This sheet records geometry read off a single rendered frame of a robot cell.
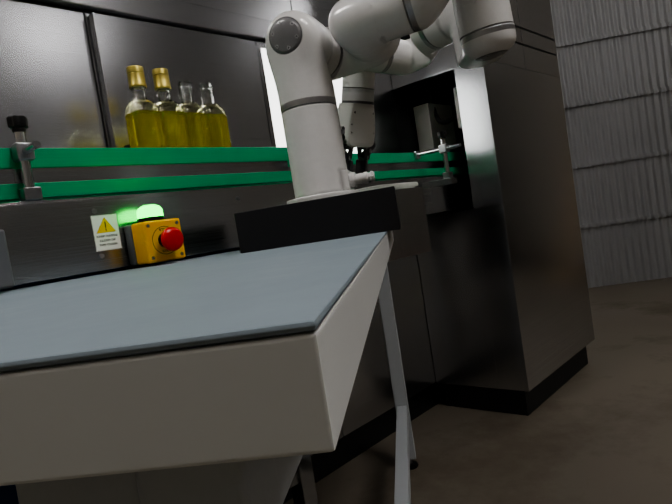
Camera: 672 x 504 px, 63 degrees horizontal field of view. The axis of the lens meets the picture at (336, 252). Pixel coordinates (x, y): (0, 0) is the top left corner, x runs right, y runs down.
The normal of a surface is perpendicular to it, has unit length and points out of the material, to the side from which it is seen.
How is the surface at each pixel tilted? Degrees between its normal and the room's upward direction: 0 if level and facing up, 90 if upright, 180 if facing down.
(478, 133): 90
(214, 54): 90
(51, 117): 90
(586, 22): 90
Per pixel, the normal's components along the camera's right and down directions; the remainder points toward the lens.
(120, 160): 0.73, -0.08
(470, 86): -0.66, 0.15
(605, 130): -0.11, 0.07
